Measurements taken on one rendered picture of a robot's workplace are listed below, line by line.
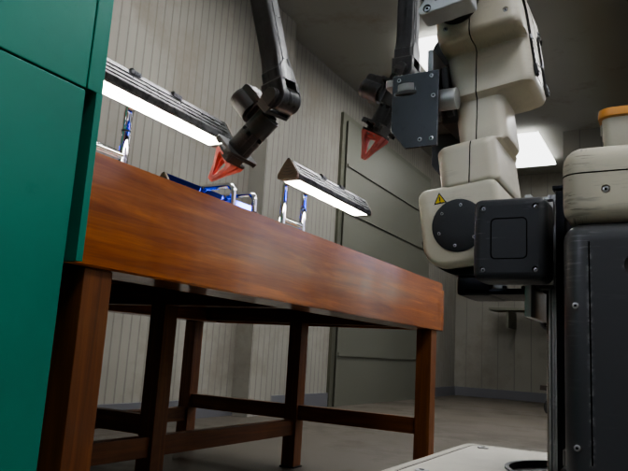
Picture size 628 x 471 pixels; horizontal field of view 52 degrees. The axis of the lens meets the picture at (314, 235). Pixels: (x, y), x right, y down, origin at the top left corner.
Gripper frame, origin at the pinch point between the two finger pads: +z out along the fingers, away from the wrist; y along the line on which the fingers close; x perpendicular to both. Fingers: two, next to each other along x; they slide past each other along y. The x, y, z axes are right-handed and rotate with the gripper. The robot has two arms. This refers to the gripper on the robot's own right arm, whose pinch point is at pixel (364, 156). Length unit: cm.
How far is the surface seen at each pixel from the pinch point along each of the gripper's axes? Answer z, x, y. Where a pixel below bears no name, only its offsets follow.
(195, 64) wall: -25, -244, -162
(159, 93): 10, -38, 39
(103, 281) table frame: 43, 12, 77
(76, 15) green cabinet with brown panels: 7, -1, 93
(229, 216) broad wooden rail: 27, 4, 47
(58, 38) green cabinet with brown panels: 11, 1, 95
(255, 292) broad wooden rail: 40, 11, 35
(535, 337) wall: 57, -78, -758
